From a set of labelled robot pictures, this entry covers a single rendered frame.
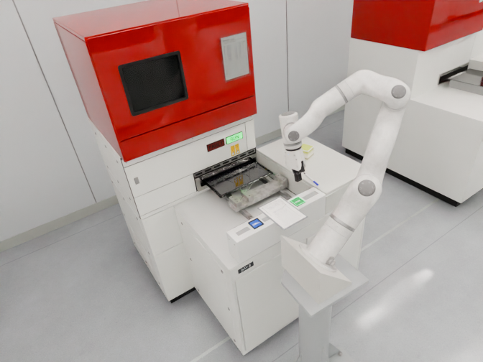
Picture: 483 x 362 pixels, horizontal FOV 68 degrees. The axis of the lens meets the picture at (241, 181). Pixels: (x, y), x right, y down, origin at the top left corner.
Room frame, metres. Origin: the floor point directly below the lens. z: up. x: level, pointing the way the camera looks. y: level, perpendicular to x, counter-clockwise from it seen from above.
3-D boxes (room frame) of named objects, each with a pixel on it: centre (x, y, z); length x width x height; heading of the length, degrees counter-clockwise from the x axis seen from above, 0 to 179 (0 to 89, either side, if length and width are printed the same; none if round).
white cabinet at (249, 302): (1.65, -0.16, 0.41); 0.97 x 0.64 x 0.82; 120
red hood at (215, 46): (2.07, 0.40, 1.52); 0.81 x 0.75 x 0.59; 120
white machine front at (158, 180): (1.79, 0.24, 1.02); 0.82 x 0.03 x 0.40; 120
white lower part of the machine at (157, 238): (2.09, 0.41, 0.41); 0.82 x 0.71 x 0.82; 120
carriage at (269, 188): (1.64, -0.09, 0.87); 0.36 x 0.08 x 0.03; 120
